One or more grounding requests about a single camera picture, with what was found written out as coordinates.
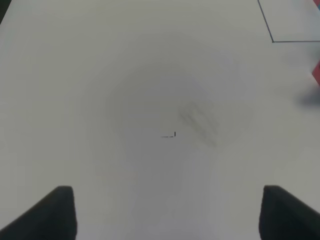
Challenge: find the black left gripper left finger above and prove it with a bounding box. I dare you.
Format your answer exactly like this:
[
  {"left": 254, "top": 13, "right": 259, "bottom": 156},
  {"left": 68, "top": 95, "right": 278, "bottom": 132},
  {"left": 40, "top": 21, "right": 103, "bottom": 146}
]
[{"left": 0, "top": 186, "right": 78, "bottom": 240}]

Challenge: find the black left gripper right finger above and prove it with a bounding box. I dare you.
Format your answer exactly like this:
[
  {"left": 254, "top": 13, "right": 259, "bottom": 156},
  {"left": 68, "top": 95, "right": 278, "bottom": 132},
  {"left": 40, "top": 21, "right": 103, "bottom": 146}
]
[{"left": 258, "top": 185, "right": 320, "bottom": 240}]

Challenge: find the red cube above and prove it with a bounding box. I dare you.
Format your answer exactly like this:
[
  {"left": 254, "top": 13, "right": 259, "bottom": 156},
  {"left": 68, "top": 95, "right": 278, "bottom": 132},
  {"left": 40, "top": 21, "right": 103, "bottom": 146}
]
[{"left": 311, "top": 61, "right": 320, "bottom": 85}]

